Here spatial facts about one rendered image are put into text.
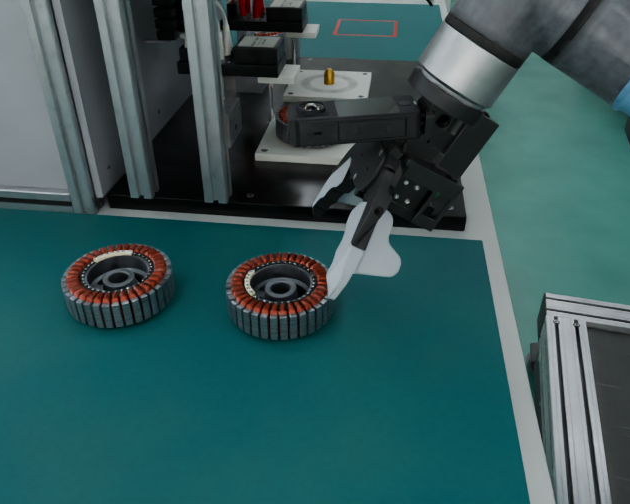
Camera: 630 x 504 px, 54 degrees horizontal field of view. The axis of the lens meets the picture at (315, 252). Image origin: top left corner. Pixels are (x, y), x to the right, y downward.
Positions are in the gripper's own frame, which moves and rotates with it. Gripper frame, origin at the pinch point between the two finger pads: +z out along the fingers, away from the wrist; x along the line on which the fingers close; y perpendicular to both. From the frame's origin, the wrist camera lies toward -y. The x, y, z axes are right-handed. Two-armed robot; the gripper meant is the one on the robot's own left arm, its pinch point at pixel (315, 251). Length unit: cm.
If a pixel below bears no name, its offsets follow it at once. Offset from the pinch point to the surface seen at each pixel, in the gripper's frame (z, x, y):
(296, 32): -7, 59, -1
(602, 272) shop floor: 19, 99, 130
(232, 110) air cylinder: 4.1, 38.8, -7.6
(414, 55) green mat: -10, 87, 31
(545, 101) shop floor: -3, 250, 169
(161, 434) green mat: 13.2, -15.6, -9.1
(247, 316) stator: 7.1, -4.4, -4.0
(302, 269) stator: 3.7, 2.2, 0.9
